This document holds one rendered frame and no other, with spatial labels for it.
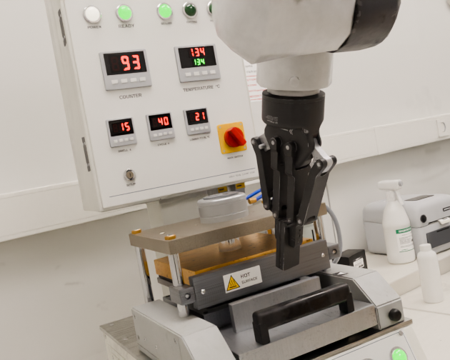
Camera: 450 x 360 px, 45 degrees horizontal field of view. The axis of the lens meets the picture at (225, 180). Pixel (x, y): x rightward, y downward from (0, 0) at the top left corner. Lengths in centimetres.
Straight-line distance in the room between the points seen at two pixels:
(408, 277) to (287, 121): 103
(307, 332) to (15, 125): 82
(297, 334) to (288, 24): 41
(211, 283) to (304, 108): 28
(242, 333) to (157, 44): 53
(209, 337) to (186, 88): 48
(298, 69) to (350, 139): 125
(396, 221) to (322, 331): 97
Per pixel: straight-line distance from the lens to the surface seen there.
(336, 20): 52
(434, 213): 178
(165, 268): 88
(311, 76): 62
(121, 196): 95
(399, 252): 171
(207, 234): 77
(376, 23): 55
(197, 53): 103
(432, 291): 149
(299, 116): 63
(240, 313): 77
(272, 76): 62
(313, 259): 85
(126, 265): 139
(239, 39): 50
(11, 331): 131
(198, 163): 100
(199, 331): 72
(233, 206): 85
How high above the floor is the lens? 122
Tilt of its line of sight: 3 degrees down
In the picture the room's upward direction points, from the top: 10 degrees counter-clockwise
